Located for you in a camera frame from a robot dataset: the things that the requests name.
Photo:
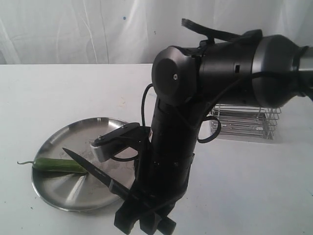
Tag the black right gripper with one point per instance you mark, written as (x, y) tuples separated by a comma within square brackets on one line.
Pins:
[(163, 168)]

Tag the round stainless steel plate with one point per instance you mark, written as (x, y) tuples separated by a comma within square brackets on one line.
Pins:
[(64, 184)]

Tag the white backdrop curtain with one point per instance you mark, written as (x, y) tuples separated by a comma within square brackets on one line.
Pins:
[(134, 31)]

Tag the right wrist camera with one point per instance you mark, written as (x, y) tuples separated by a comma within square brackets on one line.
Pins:
[(117, 142)]

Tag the green cucumber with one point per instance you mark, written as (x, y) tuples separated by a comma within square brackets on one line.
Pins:
[(55, 165)]

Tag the black kitchen knife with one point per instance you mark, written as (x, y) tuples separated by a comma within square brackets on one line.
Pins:
[(110, 180)]

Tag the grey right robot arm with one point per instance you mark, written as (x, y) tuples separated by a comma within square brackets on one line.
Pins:
[(248, 69)]

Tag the steel wire utensil rack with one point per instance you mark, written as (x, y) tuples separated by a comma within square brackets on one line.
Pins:
[(242, 123)]

